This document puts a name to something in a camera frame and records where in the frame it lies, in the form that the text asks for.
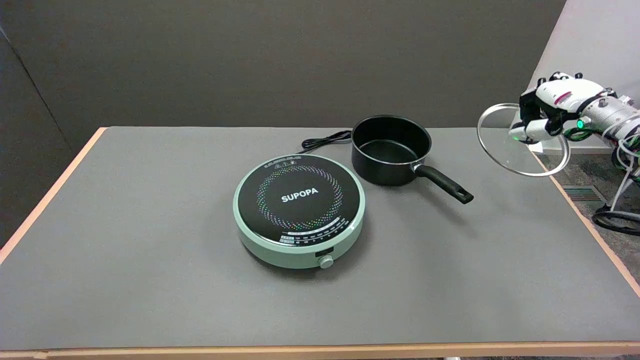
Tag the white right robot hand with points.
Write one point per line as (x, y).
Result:
(560, 95)

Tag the glass pot lid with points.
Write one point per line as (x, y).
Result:
(500, 150)

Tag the floor vent grille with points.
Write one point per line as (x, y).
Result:
(582, 193)

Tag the white stand leg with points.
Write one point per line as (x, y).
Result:
(622, 190)

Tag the green round induction cooker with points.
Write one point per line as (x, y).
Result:
(299, 250)

